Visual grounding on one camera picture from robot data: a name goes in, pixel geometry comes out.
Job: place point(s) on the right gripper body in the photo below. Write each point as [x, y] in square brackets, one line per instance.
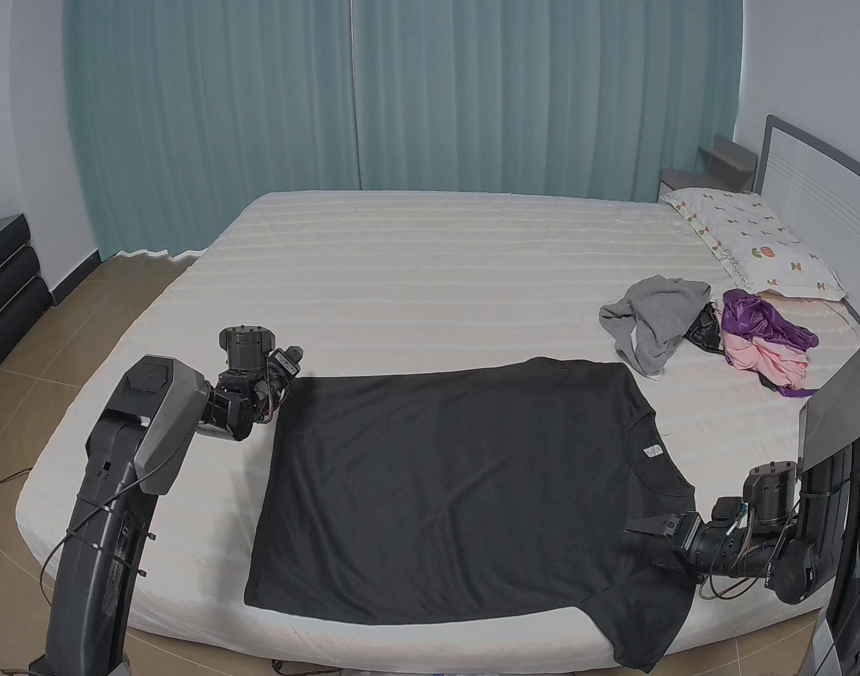
[690, 539]

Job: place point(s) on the bed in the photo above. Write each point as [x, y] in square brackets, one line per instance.
[416, 286]

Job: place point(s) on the grey bedside table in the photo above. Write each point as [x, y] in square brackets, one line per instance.
[725, 166]

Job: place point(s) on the pink garment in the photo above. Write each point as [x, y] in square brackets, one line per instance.
[764, 360]

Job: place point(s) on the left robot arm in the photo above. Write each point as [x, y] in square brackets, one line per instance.
[148, 412]

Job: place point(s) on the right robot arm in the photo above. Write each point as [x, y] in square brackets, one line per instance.
[838, 412]

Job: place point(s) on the purple garment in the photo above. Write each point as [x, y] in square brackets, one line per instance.
[764, 317]

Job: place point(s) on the black T-shirt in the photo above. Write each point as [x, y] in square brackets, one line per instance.
[458, 490]

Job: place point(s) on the grey garment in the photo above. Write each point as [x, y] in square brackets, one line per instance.
[655, 314]

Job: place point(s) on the white printed pillow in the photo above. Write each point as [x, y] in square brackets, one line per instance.
[753, 240]

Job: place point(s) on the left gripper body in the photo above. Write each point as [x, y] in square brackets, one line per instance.
[287, 363]

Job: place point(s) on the blue-green curtain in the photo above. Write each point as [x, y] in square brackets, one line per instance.
[211, 96]
[542, 74]

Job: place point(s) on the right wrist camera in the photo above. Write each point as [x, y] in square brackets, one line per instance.
[729, 508]

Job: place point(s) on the black chest of drawers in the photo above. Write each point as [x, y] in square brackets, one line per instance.
[7, 286]

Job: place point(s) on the black garment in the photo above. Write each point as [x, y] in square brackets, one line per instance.
[704, 332]

